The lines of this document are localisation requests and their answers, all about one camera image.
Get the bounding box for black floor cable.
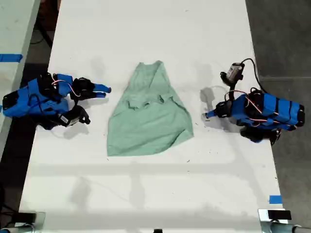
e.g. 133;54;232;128
30;14;53;48

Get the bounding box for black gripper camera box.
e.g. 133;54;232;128
58;105;91;127
220;62;244;86

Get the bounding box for pale green T-shirt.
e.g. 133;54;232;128
106;60;194;157

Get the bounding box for red white arm wire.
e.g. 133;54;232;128
52;74;82;98
244;95;263;115

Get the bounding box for black camera cable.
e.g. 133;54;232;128
239;57;268;94

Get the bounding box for black camera stalk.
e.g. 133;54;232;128
228;82;238;101

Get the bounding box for grey metal pipe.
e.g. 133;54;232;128
261;222;311;233
0;224;37;233

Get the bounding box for long blue tape strip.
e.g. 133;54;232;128
0;53;24;63

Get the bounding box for small black box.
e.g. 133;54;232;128
267;210;292;221
17;212;37;223

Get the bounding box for white side table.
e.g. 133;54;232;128
0;0;41;156

